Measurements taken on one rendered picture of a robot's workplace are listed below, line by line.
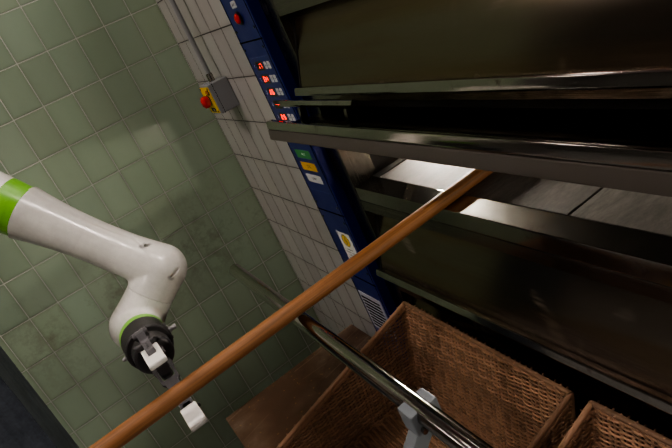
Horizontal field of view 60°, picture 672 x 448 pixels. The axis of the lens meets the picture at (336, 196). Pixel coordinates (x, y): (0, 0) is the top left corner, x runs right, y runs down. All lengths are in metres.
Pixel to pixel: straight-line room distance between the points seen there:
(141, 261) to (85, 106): 0.99
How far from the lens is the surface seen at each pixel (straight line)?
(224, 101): 1.90
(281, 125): 1.27
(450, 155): 0.80
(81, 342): 2.32
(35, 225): 1.33
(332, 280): 1.06
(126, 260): 1.29
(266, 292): 1.20
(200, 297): 2.36
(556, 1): 0.79
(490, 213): 1.12
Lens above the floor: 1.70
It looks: 21 degrees down
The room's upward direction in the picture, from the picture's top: 25 degrees counter-clockwise
